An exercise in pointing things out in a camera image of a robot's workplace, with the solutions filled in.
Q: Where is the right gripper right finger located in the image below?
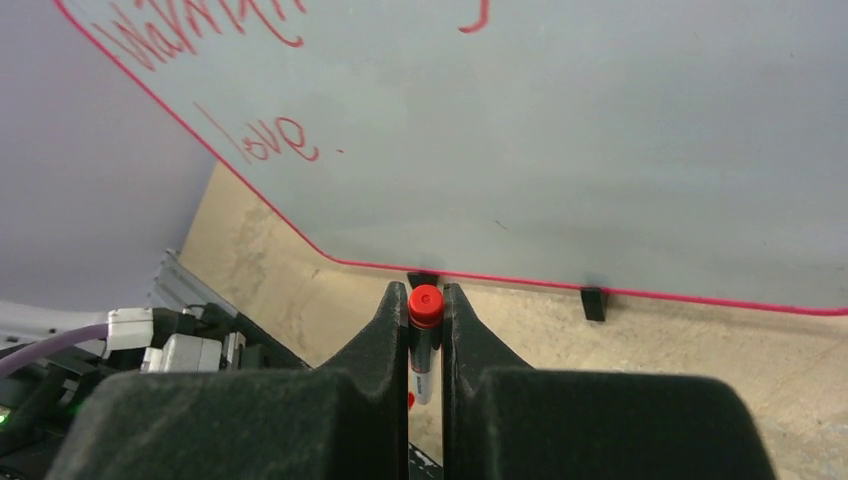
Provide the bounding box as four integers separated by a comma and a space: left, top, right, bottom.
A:
442, 284, 776, 479

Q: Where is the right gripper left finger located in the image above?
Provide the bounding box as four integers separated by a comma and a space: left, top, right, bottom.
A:
48, 281, 408, 479

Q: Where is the white red marker pen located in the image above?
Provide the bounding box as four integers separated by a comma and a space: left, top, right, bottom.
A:
407, 285, 445, 405

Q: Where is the pink framed whiteboard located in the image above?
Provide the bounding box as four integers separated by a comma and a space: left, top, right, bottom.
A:
58, 1, 847, 316

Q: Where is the black whiteboard foot clip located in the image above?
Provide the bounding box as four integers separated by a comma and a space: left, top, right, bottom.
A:
406, 271, 440, 289
580, 286, 609, 323

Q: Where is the aluminium frame rail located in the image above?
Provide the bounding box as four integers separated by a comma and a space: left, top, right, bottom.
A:
147, 249, 239, 317

